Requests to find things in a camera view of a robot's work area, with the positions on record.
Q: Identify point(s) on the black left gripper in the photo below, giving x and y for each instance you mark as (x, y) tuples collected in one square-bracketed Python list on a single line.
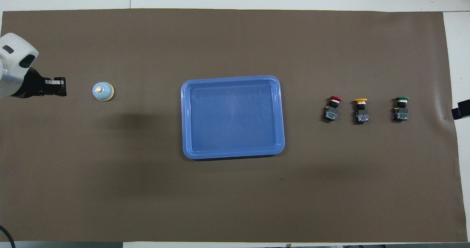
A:
[(35, 84)]

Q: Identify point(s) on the light blue call bell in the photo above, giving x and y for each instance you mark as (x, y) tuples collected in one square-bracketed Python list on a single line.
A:
[(102, 91)]

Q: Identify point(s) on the green mushroom push button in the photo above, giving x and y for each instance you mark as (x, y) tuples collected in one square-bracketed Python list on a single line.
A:
[(401, 111)]

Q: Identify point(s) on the yellow mushroom push button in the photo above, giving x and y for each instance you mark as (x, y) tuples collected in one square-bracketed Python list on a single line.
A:
[(361, 113)]

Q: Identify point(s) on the red mushroom push button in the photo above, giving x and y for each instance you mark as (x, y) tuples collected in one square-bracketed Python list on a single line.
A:
[(332, 111)]

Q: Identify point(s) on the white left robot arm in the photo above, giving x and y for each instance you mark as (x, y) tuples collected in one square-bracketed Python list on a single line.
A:
[(14, 57)]

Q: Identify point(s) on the blue plastic tray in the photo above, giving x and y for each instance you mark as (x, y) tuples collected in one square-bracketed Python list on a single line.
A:
[(231, 119)]

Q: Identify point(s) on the brown table mat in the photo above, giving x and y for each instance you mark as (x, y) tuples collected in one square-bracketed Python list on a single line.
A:
[(235, 39)]

